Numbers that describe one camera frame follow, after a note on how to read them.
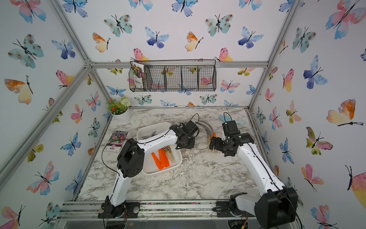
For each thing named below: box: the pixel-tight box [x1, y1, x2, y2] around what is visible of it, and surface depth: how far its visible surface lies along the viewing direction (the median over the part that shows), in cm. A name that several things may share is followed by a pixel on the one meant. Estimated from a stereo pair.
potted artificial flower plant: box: [105, 95, 131, 124], surface depth 106 cm
